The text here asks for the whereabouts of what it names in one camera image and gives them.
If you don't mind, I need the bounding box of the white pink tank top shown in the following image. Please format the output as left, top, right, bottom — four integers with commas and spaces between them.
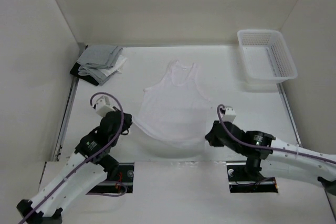
133, 60, 211, 158

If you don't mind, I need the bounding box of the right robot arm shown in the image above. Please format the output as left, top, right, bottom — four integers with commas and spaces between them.
205, 121, 335, 195

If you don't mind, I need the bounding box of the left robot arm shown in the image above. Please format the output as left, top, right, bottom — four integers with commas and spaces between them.
16, 110, 132, 223

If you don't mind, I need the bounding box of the black folded tank top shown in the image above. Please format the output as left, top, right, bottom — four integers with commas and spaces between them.
70, 63, 99, 86

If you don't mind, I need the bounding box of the white folded tank top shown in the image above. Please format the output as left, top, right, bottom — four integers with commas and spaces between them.
100, 55, 127, 77

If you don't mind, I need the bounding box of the grey folded tank top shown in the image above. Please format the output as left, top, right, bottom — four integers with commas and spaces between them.
77, 45, 123, 86

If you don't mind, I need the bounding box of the white plastic basket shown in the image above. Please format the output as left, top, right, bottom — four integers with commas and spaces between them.
237, 29, 298, 85

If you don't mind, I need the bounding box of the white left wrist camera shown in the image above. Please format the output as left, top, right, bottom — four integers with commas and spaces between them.
93, 95, 114, 118

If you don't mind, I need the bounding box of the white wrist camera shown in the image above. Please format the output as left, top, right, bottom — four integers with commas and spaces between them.
220, 106, 236, 123
93, 95, 114, 118

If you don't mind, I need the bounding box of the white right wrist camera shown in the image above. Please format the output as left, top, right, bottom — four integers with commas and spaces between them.
220, 106, 236, 123

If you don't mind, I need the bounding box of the right metal table rail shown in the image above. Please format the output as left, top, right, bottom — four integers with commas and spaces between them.
277, 83, 302, 147

